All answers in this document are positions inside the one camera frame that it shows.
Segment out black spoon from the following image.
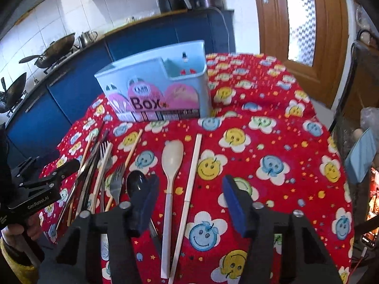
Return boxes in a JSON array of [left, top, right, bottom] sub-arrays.
[[126, 170, 158, 239]]

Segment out steel fork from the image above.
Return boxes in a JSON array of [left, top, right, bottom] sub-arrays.
[[109, 164, 125, 205], [99, 140, 110, 212]]

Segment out light wooden chopstick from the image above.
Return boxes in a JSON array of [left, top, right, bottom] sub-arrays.
[[105, 129, 143, 212]]

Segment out cream white chopstick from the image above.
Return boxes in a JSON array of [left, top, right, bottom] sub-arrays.
[[89, 141, 113, 214]]

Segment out steel paring knife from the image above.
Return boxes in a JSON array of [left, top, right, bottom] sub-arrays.
[[56, 130, 108, 230]]

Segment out white plastic spoon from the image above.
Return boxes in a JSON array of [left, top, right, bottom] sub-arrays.
[[161, 140, 184, 279]]

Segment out white plastic chopstick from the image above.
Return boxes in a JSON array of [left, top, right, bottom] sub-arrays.
[[168, 134, 202, 284]]

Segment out blue kitchen cabinets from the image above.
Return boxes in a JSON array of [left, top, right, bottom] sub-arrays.
[[5, 9, 235, 167]]

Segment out person's left hand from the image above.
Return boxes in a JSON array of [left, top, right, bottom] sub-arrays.
[[1, 214, 42, 248]]

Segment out red smiley flower tablecloth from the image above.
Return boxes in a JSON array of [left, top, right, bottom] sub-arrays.
[[42, 54, 353, 283]]

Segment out light blue utensil holder box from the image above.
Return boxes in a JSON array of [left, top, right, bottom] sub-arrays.
[[95, 40, 211, 122]]

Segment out black wok on stove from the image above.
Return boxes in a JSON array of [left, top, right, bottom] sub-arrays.
[[19, 33, 75, 69]]

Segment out steel kettle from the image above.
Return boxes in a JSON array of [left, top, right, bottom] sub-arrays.
[[78, 31, 98, 48]]

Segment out wooden door with glass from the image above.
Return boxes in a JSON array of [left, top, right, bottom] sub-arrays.
[[256, 0, 348, 108]]

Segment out black air fryer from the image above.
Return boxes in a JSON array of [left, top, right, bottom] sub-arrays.
[[158, 0, 192, 13]]

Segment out black wire rack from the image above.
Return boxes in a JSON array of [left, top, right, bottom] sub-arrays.
[[329, 30, 378, 213]]

